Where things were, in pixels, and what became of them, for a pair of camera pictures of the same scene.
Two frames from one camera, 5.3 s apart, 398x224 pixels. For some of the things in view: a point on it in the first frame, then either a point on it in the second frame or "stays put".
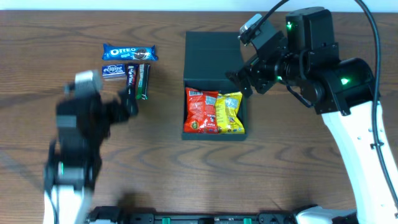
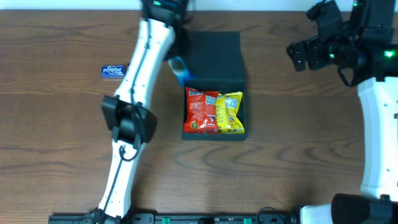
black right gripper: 249,76 to 301,55
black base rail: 115,214 stays put
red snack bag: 200,116 stays put
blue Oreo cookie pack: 127,53 to 180,70
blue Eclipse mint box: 115,70 stays put
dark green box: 208,57 stays put
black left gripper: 127,109 to 186,44
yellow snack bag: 227,106 stays put
